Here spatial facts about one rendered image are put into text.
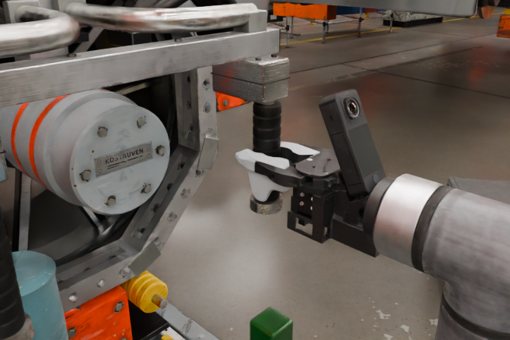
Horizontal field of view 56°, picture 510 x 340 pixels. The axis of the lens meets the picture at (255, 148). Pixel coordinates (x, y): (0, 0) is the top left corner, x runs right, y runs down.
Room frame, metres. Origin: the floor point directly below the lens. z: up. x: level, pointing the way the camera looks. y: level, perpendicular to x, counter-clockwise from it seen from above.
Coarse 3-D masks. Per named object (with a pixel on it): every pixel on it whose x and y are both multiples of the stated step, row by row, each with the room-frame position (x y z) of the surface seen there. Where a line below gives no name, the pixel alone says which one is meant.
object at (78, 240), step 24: (96, 0) 0.88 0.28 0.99; (120, 0) 0.79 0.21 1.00; (72, 48) 0.74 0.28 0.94; (96, 48) 0.98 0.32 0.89; (144, 96) 0.88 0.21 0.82; (168, 96) 0.83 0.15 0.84; (168, 120) 0.83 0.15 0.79; (24, 192) 0.65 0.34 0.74; (48, 192) 0.86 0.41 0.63; (24, 216) 0.65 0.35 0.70; (48, 216) 0.79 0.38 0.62; (72, 216) 0.77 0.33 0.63; (96, 216) 0.73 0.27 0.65; (120, 216) 0.74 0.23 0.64; (24, 240) 0.64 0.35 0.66; (48, 240) 0.71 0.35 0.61; (72, 240) 0.71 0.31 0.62; (96, 240) 0.70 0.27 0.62
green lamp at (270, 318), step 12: (264, 312) 0.48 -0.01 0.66; (276, 312) 0.48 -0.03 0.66; (252, 324) 0.46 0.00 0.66; (264, 324) 0.46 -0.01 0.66; (276, 324) 0.46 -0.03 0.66; (288, 324) 0.46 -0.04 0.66; (252, 336) 0.46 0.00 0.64; (264, 336) 0.45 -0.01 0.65; (276, 336) 0.44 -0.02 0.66; (288, 336) 0.46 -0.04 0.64
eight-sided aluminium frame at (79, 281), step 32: (192, 32) 0.76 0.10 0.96; (192, 96) 0.77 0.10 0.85; (192, 128) 0.82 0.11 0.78; (192, 160) 0.76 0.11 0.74; (160, 192) 0.75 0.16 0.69; (192, 192) 0.75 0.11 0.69; (160, 224) 0.70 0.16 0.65; (96, 256) 0.66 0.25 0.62; (128, 256) 0.66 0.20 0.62; (64, 288) 0.57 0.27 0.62; (96, 288) 0.61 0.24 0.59
